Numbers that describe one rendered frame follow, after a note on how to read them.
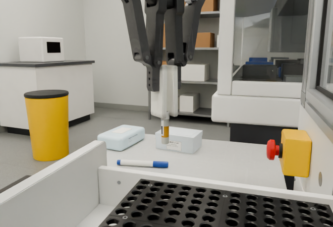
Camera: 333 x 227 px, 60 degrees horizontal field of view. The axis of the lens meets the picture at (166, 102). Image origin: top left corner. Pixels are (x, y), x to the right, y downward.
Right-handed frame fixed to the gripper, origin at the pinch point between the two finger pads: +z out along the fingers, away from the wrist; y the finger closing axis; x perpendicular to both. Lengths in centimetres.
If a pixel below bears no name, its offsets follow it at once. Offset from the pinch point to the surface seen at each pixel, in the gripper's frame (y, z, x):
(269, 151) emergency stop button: -23.4, 13.4, 1.2
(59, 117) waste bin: -48, 58, -247
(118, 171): 5.4, 11.8, -3.8
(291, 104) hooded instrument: -67, 13, -22
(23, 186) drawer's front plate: 18.5, 8.4, 1.1
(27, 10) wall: -59, -59, -419
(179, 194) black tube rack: 3.0, 11.2, 7.5
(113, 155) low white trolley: -11, 25, -43
